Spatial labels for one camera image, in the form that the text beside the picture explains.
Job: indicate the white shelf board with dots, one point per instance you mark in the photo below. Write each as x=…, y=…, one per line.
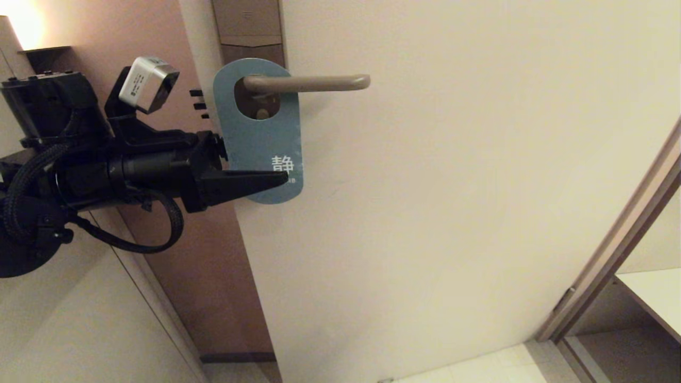
x=657, y=298

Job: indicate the black wall lamp bracket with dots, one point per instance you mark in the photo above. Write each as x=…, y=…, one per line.
x=50, y=56

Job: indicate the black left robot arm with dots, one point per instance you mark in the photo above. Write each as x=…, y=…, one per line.
x=48, y=106

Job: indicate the blue and white door hanger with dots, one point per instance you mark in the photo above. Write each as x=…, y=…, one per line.
x=255, y=138

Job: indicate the brown door lock plate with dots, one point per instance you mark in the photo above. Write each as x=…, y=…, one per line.
x=247, y=21

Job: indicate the brown door jamb panel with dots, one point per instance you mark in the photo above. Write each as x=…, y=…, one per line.
x=213, y=266

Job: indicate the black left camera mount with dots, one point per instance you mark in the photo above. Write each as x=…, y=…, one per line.
x=127, y=127

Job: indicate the white door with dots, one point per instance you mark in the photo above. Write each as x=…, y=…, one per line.
x=452, y=213

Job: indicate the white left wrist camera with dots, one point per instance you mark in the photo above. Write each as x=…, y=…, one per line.
x=146, y=82

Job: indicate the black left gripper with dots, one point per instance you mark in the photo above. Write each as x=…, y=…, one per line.
x=159, y=173

